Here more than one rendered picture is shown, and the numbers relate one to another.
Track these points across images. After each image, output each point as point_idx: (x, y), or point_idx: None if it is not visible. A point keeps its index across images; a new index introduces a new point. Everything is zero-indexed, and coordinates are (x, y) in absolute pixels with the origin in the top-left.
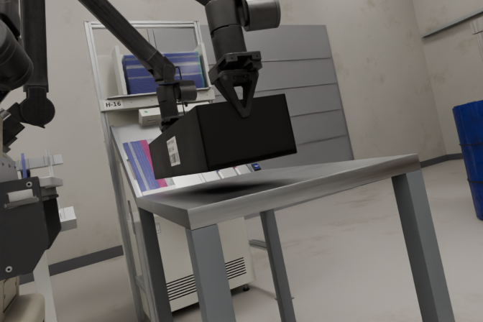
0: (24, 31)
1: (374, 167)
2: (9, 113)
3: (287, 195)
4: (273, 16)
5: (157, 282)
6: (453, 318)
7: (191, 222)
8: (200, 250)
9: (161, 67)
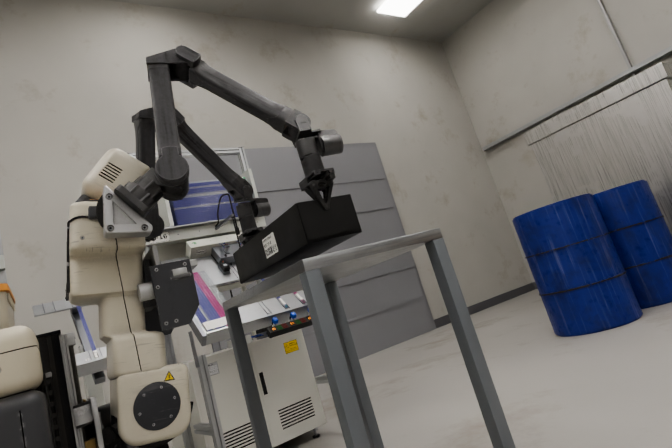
0: None
1: (411, 236)
2: None
3: (359, 252)
4: (339, 146)
5: (247, 376)
6: (476, 335)
7: (305, 266)
8: (311, 283)
9: (241, 187)
